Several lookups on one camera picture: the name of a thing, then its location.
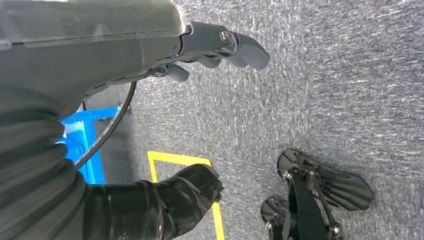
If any blue metal shelf rack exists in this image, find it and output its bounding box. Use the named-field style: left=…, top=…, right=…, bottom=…
left=59, top=104, right=122, bottom=185

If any black robot foot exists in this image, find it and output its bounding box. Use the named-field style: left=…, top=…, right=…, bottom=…
left=260, top=148, right=375, bottom=240

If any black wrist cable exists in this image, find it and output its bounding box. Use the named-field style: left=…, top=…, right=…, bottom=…
left=73, top=81, right=138, bottom=170

